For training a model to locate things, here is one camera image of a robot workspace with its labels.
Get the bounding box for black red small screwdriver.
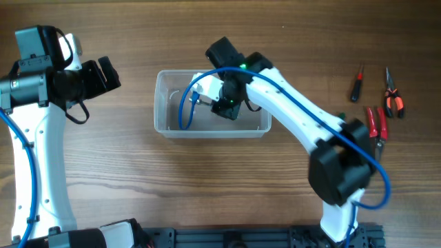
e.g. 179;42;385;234
349;63;365;103

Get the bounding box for silver combination wrench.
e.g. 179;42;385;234
189;98;213;106

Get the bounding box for orange black needle-nose pliers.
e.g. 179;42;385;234
383;68;404;118

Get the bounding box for left blue cable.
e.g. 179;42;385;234
0;108;39;248

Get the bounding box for clear plastic container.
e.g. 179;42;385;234
154;70;271;138

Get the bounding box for right blue cable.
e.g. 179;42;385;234
178;66;392;248

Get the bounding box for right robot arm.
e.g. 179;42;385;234
205;37;378;244

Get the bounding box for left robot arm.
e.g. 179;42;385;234
1;25;150;247

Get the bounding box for blue cable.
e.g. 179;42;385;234
178;66;392;248
0;108;39;248

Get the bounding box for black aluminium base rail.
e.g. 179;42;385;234
137;225;385;248

